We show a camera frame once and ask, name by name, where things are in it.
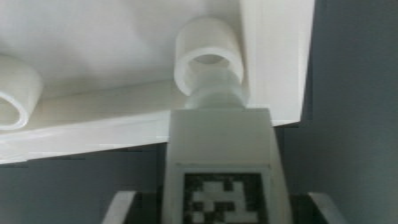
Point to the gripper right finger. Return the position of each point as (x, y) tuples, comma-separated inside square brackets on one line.
[(328, 208)]

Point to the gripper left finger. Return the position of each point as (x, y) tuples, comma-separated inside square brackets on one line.
[(120, 206)]

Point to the white table leg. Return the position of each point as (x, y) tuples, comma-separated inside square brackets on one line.
[(225, 186)]

